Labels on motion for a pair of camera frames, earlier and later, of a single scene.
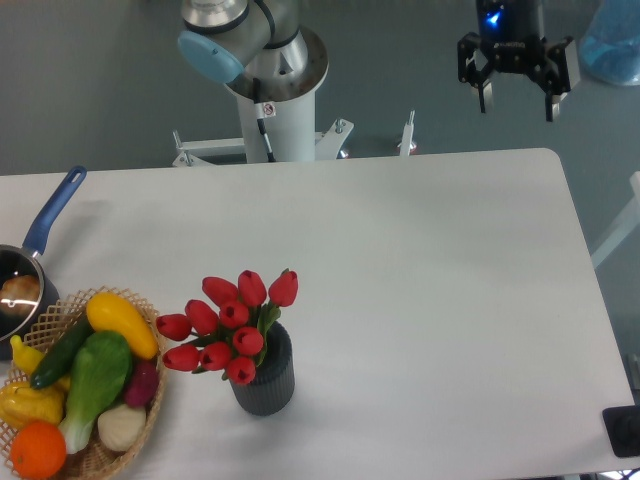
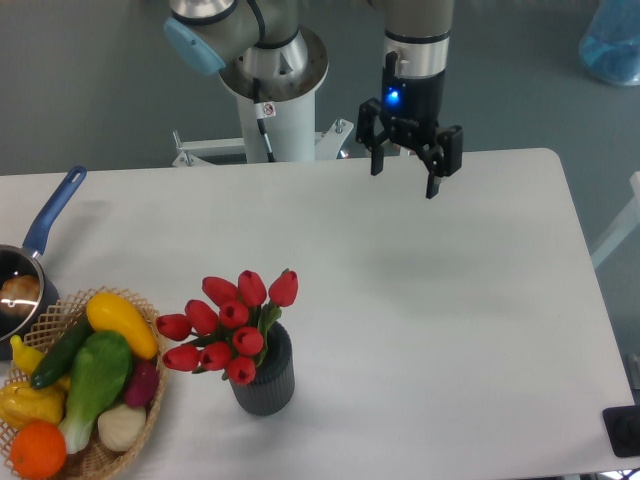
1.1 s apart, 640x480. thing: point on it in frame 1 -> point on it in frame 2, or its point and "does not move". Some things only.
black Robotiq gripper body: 514,30 -> 411,107
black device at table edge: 623,428 does not move
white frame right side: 630,220 does not move
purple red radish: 142,384 does not move
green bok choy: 100,367 does not move
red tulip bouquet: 227,334 does not move
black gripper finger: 474,67 -> 371,132
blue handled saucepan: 29,289 does not move
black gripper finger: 557,74 -> 444,158
